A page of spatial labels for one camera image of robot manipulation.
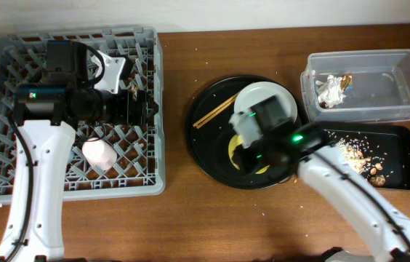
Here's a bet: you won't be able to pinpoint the yellow bowl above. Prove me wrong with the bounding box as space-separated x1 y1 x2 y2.
228 135 270 175

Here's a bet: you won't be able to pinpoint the pink plastic cup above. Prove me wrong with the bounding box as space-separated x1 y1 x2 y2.
82 138 117 171

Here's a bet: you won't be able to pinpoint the white paper napkin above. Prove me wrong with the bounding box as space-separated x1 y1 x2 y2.
315 75 348 108

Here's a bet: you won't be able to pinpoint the food scraps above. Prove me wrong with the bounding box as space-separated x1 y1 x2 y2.
336 135 388 187

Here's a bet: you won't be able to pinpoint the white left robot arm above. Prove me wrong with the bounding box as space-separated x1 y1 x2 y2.
0 40 161 261

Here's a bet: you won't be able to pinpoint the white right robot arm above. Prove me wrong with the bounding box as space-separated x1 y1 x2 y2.
233 124 410 261

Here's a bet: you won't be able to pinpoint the grey dishwasher rack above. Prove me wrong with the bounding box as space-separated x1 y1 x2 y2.
0 27 166 207

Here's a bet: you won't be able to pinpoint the round black tray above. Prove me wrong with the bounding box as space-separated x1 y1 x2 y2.
185 75 297 190

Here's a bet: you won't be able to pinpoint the white ceramic plate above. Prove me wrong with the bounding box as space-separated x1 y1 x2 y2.
233 82 297 122

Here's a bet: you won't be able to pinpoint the gold foil wrapper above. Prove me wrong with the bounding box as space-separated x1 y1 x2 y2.
340 73 353 91

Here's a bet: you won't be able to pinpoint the black rectangular tray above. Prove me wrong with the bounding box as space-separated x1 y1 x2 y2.
319 122 410 190

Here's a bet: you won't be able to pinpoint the clear plastic bin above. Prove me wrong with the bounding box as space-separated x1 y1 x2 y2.
300 49 410 122

